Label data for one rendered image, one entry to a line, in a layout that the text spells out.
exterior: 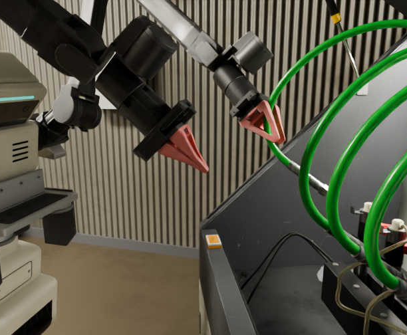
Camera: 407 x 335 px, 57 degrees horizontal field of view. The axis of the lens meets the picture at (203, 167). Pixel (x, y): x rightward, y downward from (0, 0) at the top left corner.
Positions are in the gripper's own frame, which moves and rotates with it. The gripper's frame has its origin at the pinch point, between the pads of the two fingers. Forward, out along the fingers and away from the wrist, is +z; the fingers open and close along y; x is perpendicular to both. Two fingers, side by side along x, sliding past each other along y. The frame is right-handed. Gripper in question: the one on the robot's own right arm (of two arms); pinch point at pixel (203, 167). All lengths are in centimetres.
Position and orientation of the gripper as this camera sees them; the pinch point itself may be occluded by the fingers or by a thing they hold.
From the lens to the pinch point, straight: 56.3
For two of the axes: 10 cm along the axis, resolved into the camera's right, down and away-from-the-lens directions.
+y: 6.9, -6.7, -2.5
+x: 1.3, -2.3, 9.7
